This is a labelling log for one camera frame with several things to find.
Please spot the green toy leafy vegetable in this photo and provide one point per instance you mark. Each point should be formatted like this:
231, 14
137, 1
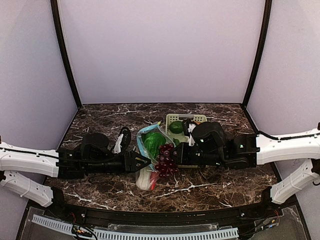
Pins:
148, 144

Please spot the red toy chili pepper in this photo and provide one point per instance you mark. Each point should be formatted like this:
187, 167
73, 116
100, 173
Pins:
154, 176

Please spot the dark green toy avocado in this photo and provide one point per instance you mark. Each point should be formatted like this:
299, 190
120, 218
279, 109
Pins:
176, 127

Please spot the black frame left post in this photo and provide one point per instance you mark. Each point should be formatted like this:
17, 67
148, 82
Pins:
64, 53

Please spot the black frame post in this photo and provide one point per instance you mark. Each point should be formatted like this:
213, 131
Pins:
259, 52
64, 53

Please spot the white slotted cable duct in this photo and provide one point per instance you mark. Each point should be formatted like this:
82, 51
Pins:
125, 232

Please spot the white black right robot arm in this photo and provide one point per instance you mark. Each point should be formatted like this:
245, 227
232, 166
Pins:
209, 146

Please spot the dark red toy grapes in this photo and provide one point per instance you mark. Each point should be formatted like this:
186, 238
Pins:
163, 161

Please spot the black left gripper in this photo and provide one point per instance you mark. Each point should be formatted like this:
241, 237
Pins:
128, 162

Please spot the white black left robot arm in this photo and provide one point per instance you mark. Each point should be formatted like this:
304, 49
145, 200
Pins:
92, 155

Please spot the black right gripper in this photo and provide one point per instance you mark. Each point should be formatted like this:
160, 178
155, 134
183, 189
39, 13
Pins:
183, 155

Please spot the black front frame rail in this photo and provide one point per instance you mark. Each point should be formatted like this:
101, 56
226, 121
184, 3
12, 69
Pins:
101, 217

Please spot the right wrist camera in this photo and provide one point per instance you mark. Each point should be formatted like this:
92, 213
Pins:
188, 127

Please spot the pale green plastic basket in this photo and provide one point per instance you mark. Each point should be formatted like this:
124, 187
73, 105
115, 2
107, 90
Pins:
180, 138

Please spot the black frame right post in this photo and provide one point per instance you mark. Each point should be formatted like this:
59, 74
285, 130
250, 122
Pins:
259, 52

